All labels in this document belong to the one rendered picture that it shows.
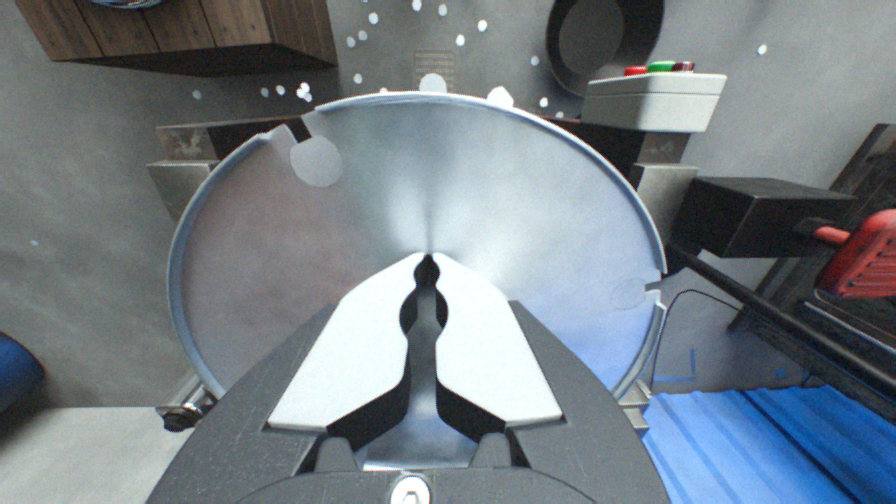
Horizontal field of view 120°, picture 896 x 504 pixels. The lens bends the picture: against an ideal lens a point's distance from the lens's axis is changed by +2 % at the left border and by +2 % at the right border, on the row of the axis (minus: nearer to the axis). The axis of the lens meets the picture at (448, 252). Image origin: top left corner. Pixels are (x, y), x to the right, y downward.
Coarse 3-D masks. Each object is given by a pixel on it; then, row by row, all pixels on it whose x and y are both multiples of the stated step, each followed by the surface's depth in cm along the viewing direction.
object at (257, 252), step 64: (320, 128) 11; (384, 128) 11; (448, 128) 11; (512, 128) 11; (256, 192) 12; (320, 192) 12; (384, 192) 12; (448, 192) 12; (512, 192) 13; (576, 192) 13; (192, 256) 13; (256, 256) 14; (320, 256) 14; (384, 256) 14; (448, 256) 14; (512, 256) 14; (576, 256) 14; (640, 256) 14; (192, 320) 15; (256, 320) 15; (576, 320) 16; (640, 320) 16; (384, 448) 22; (448, 448) 22
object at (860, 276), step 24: (888, 216) 17; (816, 240) 22; (840, 240) 20; (864, 240) 18; (888, 240) 17; (840, 264) 19; (864, 264) 18; (888, 264) 18; (840, 288) 19; (864, 288) 19; (888, 288) 19
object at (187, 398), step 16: (192, 368) 20; (176, 384) 19; (192, 384) 19; (160, 400) 18; (176, 400) 18; (192, 400) 18; (160, 416) 18; (176, 416) 18; (192, 416) 18; (176, 432) 18
